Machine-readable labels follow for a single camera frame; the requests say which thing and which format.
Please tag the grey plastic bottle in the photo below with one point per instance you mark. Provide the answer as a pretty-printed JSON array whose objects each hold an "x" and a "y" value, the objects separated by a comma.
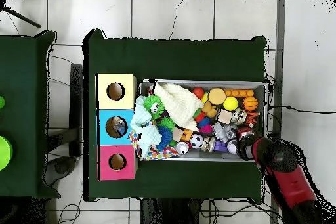
[{"x": 220, "y": 130}]

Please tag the cream yellow cloth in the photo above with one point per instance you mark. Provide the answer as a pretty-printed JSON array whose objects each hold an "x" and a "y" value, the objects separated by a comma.
[{"x": 181, "y": 105}]

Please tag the large blue fuzzy spiky ball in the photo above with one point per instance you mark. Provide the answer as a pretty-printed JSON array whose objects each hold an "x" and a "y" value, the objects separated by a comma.
[{"x": 164, "y": 137}]

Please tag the large polka dot cloth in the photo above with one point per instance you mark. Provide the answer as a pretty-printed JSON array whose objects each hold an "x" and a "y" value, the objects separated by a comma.
[{"x": 162, "y": 153}]

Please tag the green spiky toy with eyes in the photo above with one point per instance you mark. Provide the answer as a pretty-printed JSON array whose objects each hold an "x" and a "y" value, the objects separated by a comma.
[{"x": 155, "y": 105}]

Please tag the clear bottle with blue label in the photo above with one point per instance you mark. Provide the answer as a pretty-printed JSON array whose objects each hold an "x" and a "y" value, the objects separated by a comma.
[{"x": 118, "y": 126}]

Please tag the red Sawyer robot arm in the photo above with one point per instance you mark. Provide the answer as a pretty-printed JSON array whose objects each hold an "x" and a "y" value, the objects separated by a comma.
[{"x": 291, "y": 182}]

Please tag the shallow clear mesh bin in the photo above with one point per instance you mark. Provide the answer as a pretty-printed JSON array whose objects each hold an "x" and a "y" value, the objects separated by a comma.
[{"x": 202, "y": 83}]

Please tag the wooden box with three holes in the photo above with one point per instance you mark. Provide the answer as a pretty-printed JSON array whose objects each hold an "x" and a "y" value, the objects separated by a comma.
[{"x": 103, "y": 129}]

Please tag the white baseball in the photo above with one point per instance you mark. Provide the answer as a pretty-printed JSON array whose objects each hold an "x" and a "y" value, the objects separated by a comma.
[{"x": 232, "y": 146}]

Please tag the orange toy basketball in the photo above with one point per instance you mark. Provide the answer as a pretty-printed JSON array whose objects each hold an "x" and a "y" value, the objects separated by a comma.
[{"x": 250, "y": 103}]

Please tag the yellow ball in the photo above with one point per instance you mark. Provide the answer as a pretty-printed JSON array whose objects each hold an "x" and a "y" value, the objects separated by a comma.
[{"x": 230, "y": 103}]

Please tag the black white soccer ball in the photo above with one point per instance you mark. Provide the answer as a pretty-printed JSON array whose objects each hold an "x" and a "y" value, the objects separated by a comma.
[{"x": 197, "y": 141}]

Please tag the green spiky ball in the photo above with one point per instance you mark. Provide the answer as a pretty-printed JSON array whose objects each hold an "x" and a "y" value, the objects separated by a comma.
[{"x": 165, "y": 122}]

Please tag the dark green side table cloth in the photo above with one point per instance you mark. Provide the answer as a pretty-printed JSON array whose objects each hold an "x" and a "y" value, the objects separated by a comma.
[{"x": 23, "y": 76}]

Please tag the large bright green round object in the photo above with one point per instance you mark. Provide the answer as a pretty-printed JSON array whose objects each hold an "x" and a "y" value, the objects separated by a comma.
[{"x": 4, "y": 153}]

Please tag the small bright green round object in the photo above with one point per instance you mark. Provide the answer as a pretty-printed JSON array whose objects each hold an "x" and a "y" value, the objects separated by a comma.
[{"x": 1, "y": 102}]

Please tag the black tripod leg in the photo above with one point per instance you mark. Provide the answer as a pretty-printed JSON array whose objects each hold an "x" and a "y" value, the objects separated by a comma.
[{"x": 23, "y": 19}]

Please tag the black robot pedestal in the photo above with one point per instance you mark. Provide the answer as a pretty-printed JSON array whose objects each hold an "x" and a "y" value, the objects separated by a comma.
[{"x": 162, "y": 213}]

